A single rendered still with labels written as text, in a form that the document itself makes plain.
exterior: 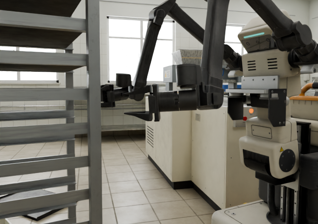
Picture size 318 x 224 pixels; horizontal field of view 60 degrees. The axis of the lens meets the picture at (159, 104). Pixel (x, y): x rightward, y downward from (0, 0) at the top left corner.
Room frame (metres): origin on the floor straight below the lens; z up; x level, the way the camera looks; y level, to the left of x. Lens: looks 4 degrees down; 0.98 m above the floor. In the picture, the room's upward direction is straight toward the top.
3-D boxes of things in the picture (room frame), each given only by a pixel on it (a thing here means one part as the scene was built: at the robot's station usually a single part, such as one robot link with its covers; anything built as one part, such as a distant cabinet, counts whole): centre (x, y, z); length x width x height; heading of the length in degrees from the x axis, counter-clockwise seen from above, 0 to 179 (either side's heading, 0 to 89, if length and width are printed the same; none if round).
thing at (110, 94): (1.18, 0.25, 0.92); 0.09 x 0.07 x 0.07; 146
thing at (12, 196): (2.26, 1.05, 0.02); 0.60 x 0.40 x 0.03; 61
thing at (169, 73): (2.77, -0.43, 1.01); 0.72 x 0.33 x 0.34; 104
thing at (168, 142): (3.23, -0.32, 0.42); 1.28 x 0.72 x 0.84; 14
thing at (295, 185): (1.27, -0.59, 0.61); 0.28 x 0.27 x 0.25; 26
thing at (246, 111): (1.92, -0.64, 0.77); 0.24 x 0.04 x 0.14; 104
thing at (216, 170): (2.28, -0.55, 0.45); 0.70 x 0.34 x 0.90; 14
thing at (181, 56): (2.77, -0.43, 1.25); 0.56 x 0.29 x 0.14; 104
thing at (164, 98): (0.77, -0.02, 0.94); 0.07 x 0.07 x 0.10; 86
